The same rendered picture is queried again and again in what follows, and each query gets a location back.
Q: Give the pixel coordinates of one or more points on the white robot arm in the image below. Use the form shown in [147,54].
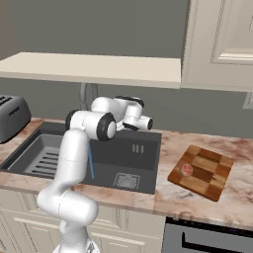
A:
[73,164]

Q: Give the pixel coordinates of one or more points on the dark grey sink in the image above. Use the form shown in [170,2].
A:
[131,161]

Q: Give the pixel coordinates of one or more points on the grey curved faucet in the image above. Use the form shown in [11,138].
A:
[83,95]

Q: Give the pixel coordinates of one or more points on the wooden checkered cutting board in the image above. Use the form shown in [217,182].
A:
[206,171]

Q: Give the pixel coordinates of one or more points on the blue water stream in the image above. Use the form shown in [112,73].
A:
[91,161]

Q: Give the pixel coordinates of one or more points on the small red round fruit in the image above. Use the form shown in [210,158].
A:
[187,170]

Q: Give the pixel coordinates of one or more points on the cream base cupboard door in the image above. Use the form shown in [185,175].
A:
[131,227]
[19,234]

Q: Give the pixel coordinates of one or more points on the grey toaster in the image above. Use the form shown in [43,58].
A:
[13,117]

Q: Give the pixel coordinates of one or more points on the grey dishwasher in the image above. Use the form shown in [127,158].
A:
[204,238]

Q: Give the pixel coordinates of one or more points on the cream wall shelf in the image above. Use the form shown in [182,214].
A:
[92,67]

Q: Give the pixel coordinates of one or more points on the cream wall cupboard door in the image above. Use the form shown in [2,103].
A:
[217,42]

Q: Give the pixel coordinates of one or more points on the grey wall socket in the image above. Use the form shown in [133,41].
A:
[249,101]

